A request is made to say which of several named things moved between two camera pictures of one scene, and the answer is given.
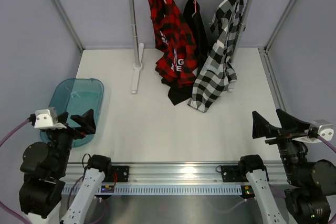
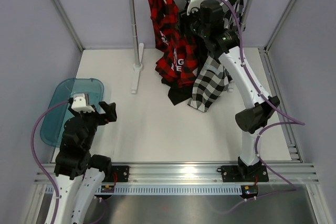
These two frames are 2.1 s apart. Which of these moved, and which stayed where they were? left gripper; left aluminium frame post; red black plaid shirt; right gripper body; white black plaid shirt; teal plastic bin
Moved: left gripper; right gripper body
Stayed: teal plastic bin; red black plaid shirt; left aluminium frame post; white black plaid shirt
